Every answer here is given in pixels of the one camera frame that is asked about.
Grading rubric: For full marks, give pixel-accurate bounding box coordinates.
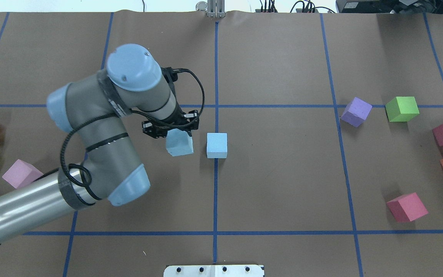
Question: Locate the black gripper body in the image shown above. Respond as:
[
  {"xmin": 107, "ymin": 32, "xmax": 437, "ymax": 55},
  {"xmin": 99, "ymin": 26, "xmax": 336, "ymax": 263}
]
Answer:
[{"xmin": 141, "ymin": 68, "xmax": 199, "ymax": 139}]

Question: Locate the light blue handled foam block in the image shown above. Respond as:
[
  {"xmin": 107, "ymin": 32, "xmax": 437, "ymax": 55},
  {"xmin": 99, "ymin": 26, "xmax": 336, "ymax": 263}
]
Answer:
[{"xmin": 206, "ymin": 133, "xmax": 228, "ymax": 159}]

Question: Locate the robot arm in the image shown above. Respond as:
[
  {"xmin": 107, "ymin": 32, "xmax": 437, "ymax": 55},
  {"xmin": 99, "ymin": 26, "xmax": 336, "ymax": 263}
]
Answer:
[{"xmin": 0, "ymin": 44, "xmax": 203, "ymax": 245}]

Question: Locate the pink lilac foam block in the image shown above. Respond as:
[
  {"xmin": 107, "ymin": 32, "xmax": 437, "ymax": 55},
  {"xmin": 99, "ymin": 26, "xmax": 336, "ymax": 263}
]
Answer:
[{"xmin": 2, "ymin": 159, "xmax": 44, "ymax": 189}]

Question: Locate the purple foam block near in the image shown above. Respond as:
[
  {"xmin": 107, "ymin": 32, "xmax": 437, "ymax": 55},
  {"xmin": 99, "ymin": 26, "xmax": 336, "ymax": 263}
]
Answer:
[{"xmin": 340, "ymin": 97, "xmax": 373, "ymax": 127}]

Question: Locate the green foam block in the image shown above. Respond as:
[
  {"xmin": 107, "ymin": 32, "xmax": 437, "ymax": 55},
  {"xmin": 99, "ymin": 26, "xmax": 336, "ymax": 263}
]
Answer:
[{"xmin": 385, "ymin": 96, "xmax": 420, "ymax": 122}]

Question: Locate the red pink foam block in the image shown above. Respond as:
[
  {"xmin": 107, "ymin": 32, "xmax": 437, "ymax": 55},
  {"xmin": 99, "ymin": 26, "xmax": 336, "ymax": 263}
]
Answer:
[{"xmin": 386, "ymin": 193, "xmax": 429, "ymax": 223}]

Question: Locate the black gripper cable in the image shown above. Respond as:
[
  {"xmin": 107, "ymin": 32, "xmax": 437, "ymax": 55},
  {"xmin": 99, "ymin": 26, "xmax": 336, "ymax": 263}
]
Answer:
[{"xmin": 60, "ymin": 68, "xmax": 205, "ymax": 200}]

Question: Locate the aluminium frame post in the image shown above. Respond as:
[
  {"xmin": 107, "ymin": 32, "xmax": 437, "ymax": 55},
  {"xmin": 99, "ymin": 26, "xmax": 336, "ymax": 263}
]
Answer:
[{"xmin": 206, "ymin": 0, "xmax": 226, "ymax": 18}]

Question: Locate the white pedestal column base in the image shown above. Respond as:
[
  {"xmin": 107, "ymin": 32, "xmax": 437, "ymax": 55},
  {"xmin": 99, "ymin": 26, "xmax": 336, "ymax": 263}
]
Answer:
[{"xmin": 163, "ymin": 264, "xmax": 265, "ymax": 277}]

